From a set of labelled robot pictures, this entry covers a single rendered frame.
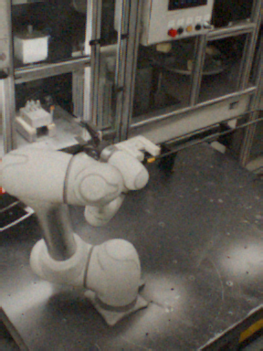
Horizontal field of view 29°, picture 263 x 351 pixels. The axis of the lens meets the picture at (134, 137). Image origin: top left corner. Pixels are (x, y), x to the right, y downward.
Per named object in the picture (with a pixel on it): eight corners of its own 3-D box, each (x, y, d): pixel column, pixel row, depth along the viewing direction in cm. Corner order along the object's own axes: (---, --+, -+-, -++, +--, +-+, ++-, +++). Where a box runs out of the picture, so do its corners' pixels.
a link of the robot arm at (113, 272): (134, 311, 182) (139, 267, 171) (85, 302, 184) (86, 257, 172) (141, 278, 196) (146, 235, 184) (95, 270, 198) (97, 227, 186)
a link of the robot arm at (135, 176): (115, 145, 190) (97, 175, 190) (142, 165, 179) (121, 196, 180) (132, 154, 198) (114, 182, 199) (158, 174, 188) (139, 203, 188)
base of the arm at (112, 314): (157, 301, 194) (159, 291, 191) (110, 328, 181) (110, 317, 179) (129, 271, 206) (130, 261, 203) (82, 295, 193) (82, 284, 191)
